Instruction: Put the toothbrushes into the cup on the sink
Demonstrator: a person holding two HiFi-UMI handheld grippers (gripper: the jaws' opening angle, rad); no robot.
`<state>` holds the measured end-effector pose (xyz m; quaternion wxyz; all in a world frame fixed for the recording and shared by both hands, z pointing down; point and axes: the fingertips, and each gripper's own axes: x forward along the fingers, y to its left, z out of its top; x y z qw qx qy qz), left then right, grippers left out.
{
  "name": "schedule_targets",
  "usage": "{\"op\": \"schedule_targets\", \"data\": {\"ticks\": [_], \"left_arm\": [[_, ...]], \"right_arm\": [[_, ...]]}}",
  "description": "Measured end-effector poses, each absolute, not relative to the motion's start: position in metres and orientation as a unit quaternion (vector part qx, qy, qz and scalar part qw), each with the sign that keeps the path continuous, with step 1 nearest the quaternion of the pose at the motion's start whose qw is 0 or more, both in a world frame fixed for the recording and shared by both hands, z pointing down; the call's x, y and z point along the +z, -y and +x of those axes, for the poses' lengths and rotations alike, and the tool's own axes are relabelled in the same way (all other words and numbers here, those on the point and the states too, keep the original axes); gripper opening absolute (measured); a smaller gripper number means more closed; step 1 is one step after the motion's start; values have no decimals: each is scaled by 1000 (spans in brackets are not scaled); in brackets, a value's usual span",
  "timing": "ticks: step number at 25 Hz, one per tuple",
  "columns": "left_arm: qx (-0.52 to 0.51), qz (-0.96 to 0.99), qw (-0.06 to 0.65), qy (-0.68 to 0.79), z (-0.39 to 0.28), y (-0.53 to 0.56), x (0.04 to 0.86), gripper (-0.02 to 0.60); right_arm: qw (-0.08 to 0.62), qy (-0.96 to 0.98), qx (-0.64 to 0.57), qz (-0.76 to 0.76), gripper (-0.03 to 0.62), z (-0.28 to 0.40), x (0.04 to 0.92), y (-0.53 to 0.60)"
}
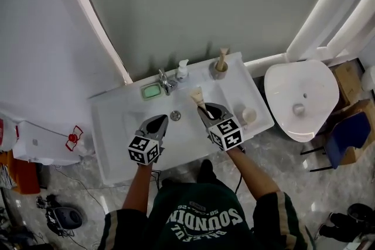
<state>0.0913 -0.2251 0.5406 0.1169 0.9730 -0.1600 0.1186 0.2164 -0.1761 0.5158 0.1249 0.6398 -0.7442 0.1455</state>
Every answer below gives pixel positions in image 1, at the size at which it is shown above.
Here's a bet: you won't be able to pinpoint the red and white holder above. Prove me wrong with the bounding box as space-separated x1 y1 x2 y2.
65 125 84 152

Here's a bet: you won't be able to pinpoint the person's right forearm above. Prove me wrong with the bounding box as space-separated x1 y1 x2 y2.
227 148 281 200

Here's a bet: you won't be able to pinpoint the thin floor cable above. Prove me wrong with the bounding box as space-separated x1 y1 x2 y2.
49 165 111 216

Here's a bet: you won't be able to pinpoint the white sink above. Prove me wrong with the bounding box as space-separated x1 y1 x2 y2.
88 52 275 186

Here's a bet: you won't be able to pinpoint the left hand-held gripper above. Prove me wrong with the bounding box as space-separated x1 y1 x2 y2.
127 114 170 166

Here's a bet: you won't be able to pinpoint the orange box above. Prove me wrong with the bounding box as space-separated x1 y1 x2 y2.
0 150 41 196

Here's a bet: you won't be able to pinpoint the black floor device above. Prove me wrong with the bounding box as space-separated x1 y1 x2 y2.
36 193 84 237

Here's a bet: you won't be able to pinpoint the white round basin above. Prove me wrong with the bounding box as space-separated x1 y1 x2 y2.
264 59 340 143

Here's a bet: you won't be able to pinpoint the white plastic bag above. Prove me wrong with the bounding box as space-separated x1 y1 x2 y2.
0 117 20 152

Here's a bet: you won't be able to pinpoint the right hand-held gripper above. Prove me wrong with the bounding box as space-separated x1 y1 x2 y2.
196 102 245 152

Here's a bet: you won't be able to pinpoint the small beige jar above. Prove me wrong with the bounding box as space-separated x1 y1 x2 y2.
241 107 258 124

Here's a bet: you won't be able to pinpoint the large cardboard box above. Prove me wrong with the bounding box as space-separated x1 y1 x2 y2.
333 98 375 166

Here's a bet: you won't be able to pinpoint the blue chair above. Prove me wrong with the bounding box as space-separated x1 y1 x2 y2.
301 111 373 173

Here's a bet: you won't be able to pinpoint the small cardboard box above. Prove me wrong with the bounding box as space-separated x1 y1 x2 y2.
330 61 366 106

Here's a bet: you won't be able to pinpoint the white soap dispenser bottle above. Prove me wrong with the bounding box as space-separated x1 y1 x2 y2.
175 59 190 82

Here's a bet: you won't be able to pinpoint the chrome faucet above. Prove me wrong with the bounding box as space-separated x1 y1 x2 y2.
158 68 178 96

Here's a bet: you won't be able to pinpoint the person's dark legs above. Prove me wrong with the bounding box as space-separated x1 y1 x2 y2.
161 159 226 194

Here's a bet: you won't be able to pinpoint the person's green shirt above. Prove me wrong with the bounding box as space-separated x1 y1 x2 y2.
98 183 316 250

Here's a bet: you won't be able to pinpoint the white pipes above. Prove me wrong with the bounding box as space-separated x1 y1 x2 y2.
286 0 375 61

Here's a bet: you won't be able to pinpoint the person's left forearm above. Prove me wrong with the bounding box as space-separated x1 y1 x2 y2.
121 162 161 214

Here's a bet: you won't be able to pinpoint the green soap dish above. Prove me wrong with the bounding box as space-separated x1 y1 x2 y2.
140 83 164 101

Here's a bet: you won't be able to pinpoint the black bag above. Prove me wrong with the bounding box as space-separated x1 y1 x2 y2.
318 203 375 244

